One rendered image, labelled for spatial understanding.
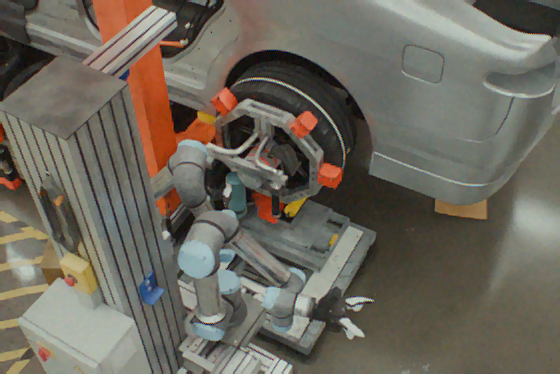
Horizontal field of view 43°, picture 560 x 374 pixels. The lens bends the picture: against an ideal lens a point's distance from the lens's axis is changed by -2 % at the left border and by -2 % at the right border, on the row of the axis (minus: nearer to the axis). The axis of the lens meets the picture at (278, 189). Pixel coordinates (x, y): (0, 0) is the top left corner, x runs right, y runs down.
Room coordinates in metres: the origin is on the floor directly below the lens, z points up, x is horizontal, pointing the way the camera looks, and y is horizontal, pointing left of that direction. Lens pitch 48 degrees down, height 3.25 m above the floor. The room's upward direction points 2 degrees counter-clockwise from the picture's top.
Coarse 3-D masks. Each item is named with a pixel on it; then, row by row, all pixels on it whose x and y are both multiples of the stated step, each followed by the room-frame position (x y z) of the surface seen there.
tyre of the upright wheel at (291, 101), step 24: (264, 72) 2.56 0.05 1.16; (288, 72) 2.53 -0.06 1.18; (312, 72) 2.54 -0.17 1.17; (240, 96) 2.48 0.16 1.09; (264, 96) 2.42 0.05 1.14; (288, 96) 2.38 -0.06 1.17; (312, 96) 2.41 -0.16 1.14; (336, 96) 2.46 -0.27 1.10; (336, 120) 2.36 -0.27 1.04; (336, 144) 2.27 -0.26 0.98
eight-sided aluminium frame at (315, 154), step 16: (240, 112) 2.38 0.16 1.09; (256, 112) 2.34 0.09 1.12; (272, 112) 2.35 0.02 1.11; (224, 128) 2.48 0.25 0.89; (288, 128) 2.26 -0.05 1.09; (224, 144) 2.45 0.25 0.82; (304, 144) 2.23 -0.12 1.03; (320, 160) 2.22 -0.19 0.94; (288, 192) 2.30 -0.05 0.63; (304, 192) 2.22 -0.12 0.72
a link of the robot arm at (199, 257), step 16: (192, 224) 1.47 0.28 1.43; (208, 224) 1.44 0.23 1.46; (192, 240) 1.38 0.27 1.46; (208, 240) 1.39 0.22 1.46; (192, 256) 1.33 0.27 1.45; (208, 256) 1.33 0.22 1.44; (192, 272) 1.32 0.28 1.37; (208, 272) 1.31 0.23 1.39; (208, 288) 1.35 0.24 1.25; (208, 304) 1.34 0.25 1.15; (224, 304) 1.40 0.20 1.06; (208, 320) 1.33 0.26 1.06; (224, 320) 1.35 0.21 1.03; (208, 336) 1.32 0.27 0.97
